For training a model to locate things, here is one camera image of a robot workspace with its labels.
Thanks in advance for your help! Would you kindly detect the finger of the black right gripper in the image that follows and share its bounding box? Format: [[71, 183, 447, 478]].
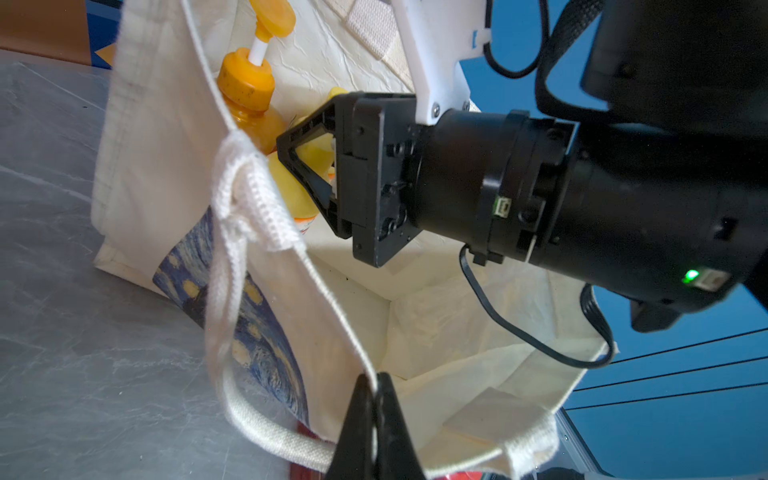
[[276, 95, 351, 239]]

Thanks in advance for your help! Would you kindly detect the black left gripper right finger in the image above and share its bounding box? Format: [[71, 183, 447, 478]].
[[374, 372, 426, 480]]

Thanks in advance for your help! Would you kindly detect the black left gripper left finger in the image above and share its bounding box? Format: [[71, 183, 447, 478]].
[[324, 374, 376, 480]]

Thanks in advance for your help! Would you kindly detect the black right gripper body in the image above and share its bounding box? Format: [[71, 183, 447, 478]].
[[332, 93, 418, 268]]

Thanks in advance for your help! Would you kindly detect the starry night canvas tote bag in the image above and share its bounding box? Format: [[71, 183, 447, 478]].
[[91, 1, 582, 479]]

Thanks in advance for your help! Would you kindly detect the large orange dish soap bottle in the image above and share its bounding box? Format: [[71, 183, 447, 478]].
[[217, 0, 296, 155]]

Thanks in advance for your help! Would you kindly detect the orange bottle yellow cap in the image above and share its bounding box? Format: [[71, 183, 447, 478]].
[[267, 145, 335, 234], [297, 134, 335, 177]]

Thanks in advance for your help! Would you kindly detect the dark red soap bottle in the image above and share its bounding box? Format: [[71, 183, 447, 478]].
[[436, 472, 495, 480]]

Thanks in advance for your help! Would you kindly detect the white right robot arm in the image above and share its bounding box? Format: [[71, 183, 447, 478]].
[[277, 1, 767, 332]]

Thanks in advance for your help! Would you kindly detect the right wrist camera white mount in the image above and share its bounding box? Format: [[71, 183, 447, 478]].
[[391, 0, 491, 126]]

